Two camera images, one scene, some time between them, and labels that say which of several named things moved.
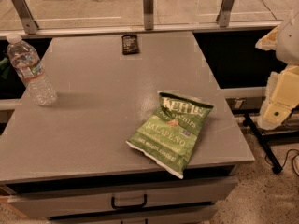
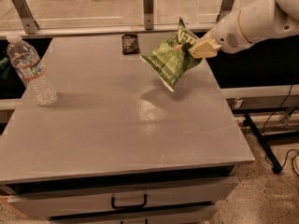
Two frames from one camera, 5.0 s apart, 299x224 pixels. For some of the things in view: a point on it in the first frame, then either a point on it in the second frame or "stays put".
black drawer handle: [144, 204] stays put
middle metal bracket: [149, 8] stays put
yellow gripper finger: [281, 96] → [205, 49]
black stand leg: [277, 166] stays put
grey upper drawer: [191, 193] stays put
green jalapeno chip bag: [169, 136] → [171, 63]
